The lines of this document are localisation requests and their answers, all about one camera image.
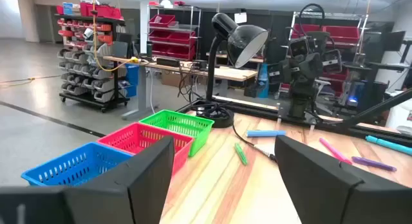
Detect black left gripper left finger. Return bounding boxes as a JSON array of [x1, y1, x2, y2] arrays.
[[0, 135, 176, 224]]

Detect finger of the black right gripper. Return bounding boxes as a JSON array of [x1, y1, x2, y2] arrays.
[[323, 49, 343, 74], [267, 61, 285, 84]]

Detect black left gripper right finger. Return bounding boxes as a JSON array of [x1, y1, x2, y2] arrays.
[[274, 135, 412, 224]]

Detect pink marker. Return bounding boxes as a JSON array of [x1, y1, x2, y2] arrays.
[[319, 137, 353, 165]]

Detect purple marker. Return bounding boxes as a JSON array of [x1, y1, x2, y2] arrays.
[[351, 156, 398, 173]]

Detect light blue marker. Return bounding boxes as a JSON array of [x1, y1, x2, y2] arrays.
[[365, 135, 412, 156], [245, 129, 287, 138]]

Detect green marker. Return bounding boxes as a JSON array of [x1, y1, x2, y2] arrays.
[[234, 142, 249, 166]]

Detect blue bin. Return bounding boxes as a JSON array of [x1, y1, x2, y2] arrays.
[[257, 62, 270, 99], [124, 63, 140, 98]]

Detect computer tower with blue light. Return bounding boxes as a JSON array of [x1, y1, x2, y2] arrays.
[[341, 80, 361, 108]]

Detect wooden workbench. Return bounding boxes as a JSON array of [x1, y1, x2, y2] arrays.
[[102, 55, 258, 120]]

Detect red plastic basket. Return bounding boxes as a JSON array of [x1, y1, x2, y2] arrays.
[[96, 122, 195, 176]]

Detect blue plastic basket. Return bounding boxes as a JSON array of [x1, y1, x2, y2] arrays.
[[21, 142, 133, 188]]

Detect black computer monitor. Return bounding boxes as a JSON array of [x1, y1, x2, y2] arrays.
[[384, 30, 407, 53]]

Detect green plastic basket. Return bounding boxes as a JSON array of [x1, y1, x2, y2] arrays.
[[138, 109, 215, 158]]

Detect white bin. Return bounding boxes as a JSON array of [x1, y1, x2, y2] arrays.
[[385, 98, 412, 136]]

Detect cardboard box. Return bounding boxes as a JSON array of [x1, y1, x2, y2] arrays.
[[160, 70, 182, 88]]

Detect rolling rack with small bins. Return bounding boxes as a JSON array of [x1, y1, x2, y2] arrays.
[[54, 13, 131, 114]]

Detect red storage bins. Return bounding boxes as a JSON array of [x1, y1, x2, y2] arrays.
[[79, 1, 123, 21]]

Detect wire shelf with red bins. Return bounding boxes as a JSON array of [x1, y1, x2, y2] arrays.
[[288, 10, 370, 96], [147, 5, 202, 62]]

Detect black aluminium table frame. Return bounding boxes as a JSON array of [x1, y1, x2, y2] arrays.
[[189, 87, 412, 148]]

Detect white cable warning tag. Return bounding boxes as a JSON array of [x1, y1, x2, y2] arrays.
[[256, 145, 274, 156]]

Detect yellow hanging extension cable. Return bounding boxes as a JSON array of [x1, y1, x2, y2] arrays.
[[91, 0, 140, 73]]

